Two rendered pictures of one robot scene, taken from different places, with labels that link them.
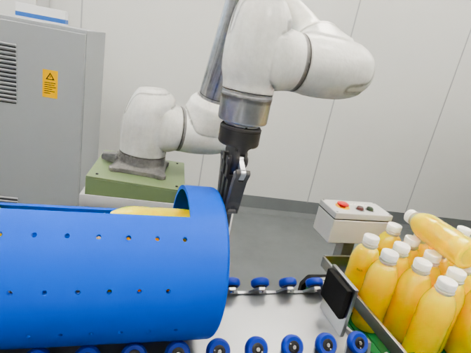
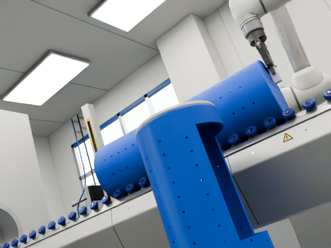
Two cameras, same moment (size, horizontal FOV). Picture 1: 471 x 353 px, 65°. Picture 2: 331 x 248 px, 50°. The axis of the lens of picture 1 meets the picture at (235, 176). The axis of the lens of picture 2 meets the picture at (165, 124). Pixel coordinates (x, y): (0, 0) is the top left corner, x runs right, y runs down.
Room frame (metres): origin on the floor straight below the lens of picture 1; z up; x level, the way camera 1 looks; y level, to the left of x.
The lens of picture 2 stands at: (-0.65, -0.59, 0.65)
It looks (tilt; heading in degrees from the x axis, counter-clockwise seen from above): 19 degrees up; 44
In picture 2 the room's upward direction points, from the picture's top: 19 degrees counter-clockwise
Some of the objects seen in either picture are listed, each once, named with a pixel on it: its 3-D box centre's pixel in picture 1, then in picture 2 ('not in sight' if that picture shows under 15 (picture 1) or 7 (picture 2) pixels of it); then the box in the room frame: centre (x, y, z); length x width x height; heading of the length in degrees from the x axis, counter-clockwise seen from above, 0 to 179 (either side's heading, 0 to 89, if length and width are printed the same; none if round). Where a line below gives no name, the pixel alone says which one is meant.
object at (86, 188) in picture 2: not in sight; (97, 200); (0.31, 0.99, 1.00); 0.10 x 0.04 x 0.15; 18
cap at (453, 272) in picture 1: (455, 275); not in sight; (0.75, -0.53, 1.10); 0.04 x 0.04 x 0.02
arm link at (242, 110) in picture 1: (244, 108); (252, 29); (0.66, 0.01, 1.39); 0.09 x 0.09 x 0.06
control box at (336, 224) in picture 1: (352, 221); not in sight; (1.07, -0.38, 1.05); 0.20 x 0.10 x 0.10; 108
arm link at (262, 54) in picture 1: (263, 45); (245, 8); (0.66, 0.00, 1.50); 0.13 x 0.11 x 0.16; 114
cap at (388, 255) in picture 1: (389, 256); not in sight; (0.78, -0.39, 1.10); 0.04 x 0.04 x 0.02
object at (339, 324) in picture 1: (335, 299); not in sight; (0.73, -0.28, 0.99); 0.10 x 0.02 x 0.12; 18
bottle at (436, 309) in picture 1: (429, 323); not in sight; (0.70, -0.48, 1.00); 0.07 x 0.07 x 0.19
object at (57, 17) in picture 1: (43, 14); not in sight; (2.14, 1.21, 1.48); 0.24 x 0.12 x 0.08; 109
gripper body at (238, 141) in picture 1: (237, 148); (259, 43); (0.66, 0.01, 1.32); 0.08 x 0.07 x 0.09; 18
